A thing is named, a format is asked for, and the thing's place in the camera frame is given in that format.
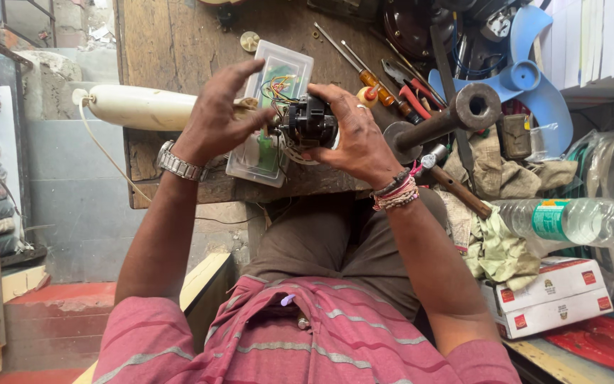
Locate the red plastic part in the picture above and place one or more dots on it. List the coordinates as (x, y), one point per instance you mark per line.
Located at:
(605, 341)

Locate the blue plastic fan blade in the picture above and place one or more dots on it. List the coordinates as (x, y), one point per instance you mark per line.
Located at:
(531, 80)

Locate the person's left hand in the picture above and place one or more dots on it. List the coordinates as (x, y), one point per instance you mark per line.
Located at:
(216, 120)

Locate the stack of white sheets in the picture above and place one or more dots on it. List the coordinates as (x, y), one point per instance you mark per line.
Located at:
(595, 37)

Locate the clear plastic water bottle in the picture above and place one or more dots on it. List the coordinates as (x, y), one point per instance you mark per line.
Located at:
(573, 219)

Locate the brown trousers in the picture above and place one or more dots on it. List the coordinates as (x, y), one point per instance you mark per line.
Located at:
(339, 240)

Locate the person's right hand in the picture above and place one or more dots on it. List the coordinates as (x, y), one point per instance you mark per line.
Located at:
(368, 141)

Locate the cream plastic gear knob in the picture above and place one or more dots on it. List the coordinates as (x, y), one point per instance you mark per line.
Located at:
(249, 41)

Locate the cream plastic fan housing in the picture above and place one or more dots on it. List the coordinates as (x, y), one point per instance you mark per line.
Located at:
(142, 107)

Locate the pale purple pen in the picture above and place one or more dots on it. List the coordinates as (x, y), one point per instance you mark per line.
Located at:
(287, 299)

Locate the small brown metal block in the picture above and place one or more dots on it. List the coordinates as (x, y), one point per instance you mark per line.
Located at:
(516, 136)

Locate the small black knob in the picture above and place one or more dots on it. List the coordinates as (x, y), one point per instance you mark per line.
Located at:
(226, 16)

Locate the beige cloth rag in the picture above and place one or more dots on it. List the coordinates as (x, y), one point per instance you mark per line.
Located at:
(504, 173)

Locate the white cardboard carton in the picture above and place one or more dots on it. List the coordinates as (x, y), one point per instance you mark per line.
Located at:
(557, 314)
(552, 280)

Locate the cream wooden bench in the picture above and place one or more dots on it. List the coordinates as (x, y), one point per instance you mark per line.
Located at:
(205, 282)

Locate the pale green cloth rag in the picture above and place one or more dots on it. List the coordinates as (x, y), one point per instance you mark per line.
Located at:
(501, 250)

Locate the black fan motor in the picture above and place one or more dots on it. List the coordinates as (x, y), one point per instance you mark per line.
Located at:
(309, 123)

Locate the flat metal file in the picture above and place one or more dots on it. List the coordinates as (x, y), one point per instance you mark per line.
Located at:
(445, 69)

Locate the green circuit board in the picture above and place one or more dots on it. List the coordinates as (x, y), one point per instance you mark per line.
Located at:
(266, 152)

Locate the small red capped bottle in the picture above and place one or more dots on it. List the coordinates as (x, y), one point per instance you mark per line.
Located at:
(366, 97)

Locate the dark brown round cover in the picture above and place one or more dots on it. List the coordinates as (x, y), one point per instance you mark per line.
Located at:
(419, 26)

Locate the white plastic motor mount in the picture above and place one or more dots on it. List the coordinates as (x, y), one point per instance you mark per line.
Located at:
(299, 154)

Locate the silver metal wristwatch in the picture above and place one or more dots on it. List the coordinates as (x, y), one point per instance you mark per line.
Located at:
(179, 164)

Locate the clear plastic box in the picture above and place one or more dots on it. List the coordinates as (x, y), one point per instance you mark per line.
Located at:
(280, 58)

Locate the pink striped shirt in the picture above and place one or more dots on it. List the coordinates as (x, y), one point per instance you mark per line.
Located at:
(307, 341)

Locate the rusty metal pipe stand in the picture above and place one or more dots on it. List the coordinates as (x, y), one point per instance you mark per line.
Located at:
(461, 114)

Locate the heap of motor parts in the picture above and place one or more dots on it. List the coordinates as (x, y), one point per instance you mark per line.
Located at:
(485, 24)

